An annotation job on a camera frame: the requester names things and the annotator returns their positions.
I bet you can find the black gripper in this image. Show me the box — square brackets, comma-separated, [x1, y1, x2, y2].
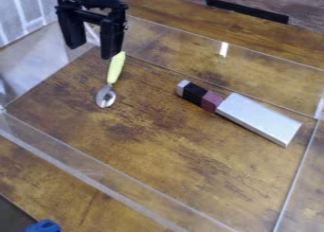
[56, 0, 127, 60]

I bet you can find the black strip on table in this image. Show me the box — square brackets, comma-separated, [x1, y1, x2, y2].
[205, 0, 289, 25]

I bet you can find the blue object at bottom edge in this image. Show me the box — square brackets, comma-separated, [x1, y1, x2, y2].
[24, 220, 60, 232]

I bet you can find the clear acrylic triangle bracket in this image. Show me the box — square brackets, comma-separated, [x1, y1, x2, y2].
[84, 23, 100, 46]

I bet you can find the spoon with yellow handle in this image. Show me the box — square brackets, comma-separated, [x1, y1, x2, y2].
[95, 51, 127, 108]

